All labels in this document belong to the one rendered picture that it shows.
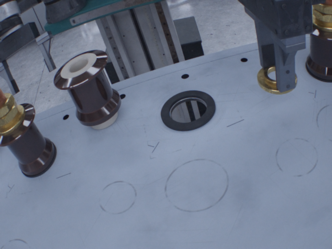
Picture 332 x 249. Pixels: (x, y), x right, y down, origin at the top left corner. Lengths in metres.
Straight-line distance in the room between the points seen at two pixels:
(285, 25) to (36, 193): 0.43
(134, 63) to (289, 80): 1.28
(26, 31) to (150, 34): 0.87
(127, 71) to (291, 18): 1.34
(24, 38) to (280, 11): 0.63
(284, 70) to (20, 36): 0.63
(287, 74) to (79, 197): 0.33
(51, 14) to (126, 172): 0.93
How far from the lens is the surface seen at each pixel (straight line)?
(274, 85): 0.43
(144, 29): 1.52
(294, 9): 0.32
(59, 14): 1.25
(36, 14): 5.21
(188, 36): 1.75
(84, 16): 1.24
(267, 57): 0.45
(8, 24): 0.77
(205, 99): 0.50
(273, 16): 0.33
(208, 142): 0.44
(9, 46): 0.82
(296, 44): 0.35
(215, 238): 0.36
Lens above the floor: 1.69
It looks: 43 degrees down
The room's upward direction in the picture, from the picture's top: 20 degrees counter-clockwise
